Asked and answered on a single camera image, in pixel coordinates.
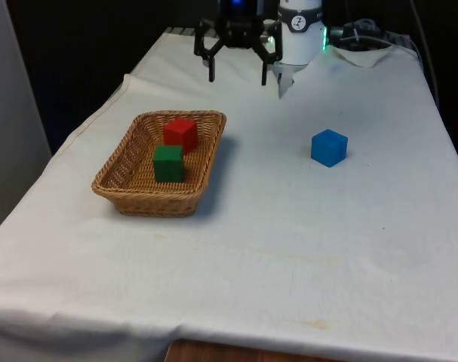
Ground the red wooden cube block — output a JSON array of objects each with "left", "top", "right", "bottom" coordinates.
[{"left": 162, "top": 117, "right": 200, "bottom": 155}]

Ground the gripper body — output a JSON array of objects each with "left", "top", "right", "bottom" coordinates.
[{"left": 214, "top": 0, "right": 266, "bottom": 48}]

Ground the grey cable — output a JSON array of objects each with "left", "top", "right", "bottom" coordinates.
[{"left": 409, "top": 0, "right": 441, "bottom": 106}]

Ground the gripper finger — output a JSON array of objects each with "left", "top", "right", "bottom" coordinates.
[
  {"left": 252, "top": 21, "right": 284, "bottom": 87},
  {"left": 193, "top": 18, "right": 226, "bottom": 83}
]

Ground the blue wooden cube block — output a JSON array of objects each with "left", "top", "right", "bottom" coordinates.
[{"left": 310, "top": 128, "right": 349, "bottom": 168}]

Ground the wicker basket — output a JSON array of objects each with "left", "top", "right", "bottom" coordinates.
[{"left": 91, "top": 109, "right": 229, "bottom": 218}]

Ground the green wooden cube block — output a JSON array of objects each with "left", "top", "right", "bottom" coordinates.
[{"left": 152, "top": 144, "right": 186, "bottom": 183}]

